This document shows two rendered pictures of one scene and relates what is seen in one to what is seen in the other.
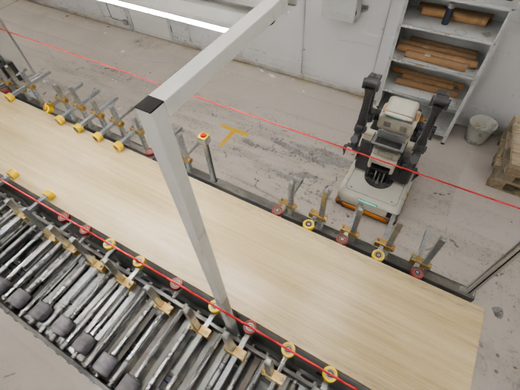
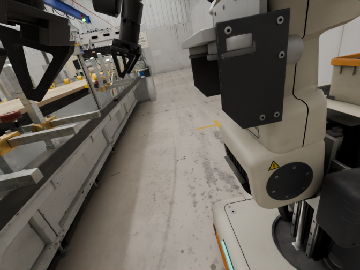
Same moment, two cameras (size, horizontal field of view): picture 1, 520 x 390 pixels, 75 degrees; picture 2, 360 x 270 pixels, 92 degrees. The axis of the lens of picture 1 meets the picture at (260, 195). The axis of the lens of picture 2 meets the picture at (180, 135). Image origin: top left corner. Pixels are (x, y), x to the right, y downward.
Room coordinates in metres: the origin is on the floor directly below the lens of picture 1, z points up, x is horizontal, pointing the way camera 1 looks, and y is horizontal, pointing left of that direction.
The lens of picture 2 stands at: (1.56, -1.30, 1.02)
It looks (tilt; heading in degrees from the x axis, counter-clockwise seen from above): 25 degrees down; 56
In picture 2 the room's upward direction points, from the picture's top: 11 degrees counter-clockwise
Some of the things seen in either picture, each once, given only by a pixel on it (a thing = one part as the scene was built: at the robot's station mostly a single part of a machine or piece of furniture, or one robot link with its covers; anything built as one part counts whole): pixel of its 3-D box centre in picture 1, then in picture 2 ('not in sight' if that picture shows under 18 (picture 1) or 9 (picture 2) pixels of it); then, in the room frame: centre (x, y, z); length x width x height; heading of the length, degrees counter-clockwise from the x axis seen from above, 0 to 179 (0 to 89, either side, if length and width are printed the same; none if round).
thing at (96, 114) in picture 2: (289, 198); (58, 122); (1.56, -0.23, 0.81); 0.43 x 0.03 x 0.04; 147
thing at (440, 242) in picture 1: (429, 256); not in sight; (0.95, -1.07, 0.91); 0.04 x 0.04 x 0.48; 57
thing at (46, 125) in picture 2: (288, 204); (45, 125); (1.51, -0.21, 0.81); 0.14 x 0.06 x 0.05; 57
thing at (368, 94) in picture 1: (365, 106); not in sight; (1.87, -0.78, 1.40); 0.11 x 0.06 x 0.43; 57
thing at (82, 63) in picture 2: (210, 162); (89, 83); (1.90, 0.39, 0.93); 0.05 x 0.05 x 0.45; 57
